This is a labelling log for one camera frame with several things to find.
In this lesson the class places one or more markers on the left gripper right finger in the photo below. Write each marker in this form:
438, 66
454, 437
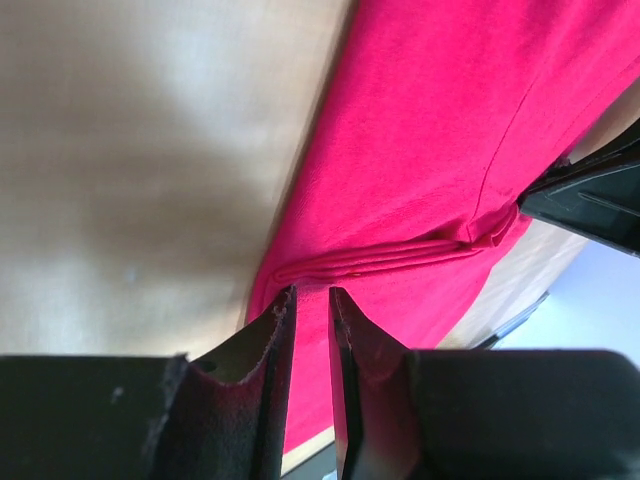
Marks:
402, 413

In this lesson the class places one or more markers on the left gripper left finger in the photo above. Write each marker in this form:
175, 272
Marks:
220, 416

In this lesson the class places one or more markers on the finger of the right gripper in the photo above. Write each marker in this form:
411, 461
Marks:
596, 197

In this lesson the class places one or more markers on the crimson t shirt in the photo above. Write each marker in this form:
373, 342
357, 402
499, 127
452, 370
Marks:
438, 116

